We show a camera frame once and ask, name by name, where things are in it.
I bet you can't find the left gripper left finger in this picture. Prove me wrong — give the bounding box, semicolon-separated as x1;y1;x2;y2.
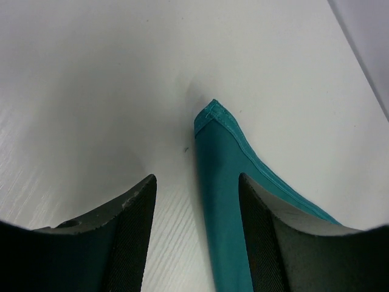
1;175;157;291

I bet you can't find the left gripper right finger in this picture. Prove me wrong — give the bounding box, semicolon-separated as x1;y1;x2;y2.
239;174;388;291

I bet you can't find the teal cloth napkin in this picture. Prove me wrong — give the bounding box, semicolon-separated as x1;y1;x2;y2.
194;100;336;291

